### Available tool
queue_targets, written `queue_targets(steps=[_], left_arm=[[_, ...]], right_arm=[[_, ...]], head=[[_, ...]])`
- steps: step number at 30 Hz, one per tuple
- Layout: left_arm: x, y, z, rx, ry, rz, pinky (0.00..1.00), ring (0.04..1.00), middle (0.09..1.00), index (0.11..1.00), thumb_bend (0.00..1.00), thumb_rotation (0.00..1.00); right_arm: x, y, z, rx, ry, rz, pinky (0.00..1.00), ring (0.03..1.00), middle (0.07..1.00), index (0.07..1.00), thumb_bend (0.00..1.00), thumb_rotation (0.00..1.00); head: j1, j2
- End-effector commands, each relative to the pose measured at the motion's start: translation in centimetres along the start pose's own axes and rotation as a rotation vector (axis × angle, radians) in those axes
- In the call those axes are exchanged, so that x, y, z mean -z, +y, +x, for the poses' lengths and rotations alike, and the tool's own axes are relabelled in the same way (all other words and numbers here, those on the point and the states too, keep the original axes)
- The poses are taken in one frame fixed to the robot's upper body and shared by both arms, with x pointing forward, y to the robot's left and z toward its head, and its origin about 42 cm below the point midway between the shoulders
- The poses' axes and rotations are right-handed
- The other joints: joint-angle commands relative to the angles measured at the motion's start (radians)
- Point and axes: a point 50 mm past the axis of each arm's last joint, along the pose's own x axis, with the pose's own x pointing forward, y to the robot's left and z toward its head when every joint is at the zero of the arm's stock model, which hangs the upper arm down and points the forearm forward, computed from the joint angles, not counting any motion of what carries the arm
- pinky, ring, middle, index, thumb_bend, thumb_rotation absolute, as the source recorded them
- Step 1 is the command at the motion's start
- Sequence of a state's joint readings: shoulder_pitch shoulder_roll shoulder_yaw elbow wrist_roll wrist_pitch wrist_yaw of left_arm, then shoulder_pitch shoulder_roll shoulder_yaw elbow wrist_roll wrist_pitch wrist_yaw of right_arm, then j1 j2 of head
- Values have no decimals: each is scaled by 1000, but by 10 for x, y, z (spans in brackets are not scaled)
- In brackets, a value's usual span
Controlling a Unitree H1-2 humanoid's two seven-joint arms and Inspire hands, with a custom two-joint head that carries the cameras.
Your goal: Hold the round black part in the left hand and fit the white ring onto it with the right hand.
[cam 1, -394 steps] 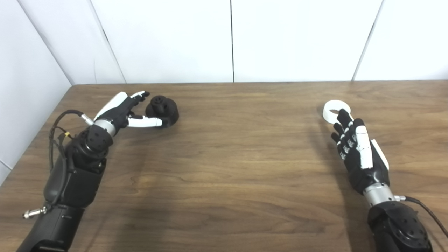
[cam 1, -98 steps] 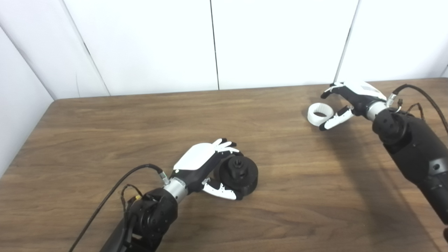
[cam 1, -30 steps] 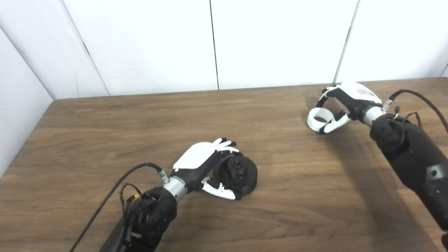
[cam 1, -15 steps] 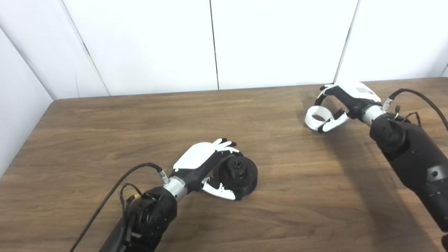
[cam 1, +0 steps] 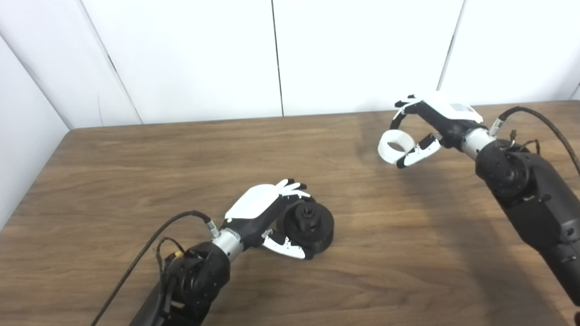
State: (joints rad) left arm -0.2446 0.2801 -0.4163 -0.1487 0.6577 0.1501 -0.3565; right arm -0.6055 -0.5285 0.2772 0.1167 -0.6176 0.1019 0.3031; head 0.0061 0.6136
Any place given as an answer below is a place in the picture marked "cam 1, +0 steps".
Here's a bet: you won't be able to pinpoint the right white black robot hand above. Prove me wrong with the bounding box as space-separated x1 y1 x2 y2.
390 92 484 169

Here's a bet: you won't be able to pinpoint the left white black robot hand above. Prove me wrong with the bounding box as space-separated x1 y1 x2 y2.
219 178 316 261

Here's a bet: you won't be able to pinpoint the round black part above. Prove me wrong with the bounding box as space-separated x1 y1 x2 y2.
276 201 336 254

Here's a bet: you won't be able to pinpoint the white ring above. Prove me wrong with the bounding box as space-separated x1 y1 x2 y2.
377 129 416 164

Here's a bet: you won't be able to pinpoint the right thin wrist wires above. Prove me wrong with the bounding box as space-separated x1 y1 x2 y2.
507 130 542 155

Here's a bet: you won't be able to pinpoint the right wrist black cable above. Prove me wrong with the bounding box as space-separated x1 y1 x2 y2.
488 105 580 178

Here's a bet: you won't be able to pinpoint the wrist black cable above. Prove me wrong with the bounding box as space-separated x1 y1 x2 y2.
90 210 222 326
488 105 580 178

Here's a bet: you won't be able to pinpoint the left thin wires yellow plug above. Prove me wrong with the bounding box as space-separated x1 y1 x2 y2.
155 236 187 273

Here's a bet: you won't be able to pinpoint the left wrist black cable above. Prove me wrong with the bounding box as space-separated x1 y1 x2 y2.
90 210 222 326

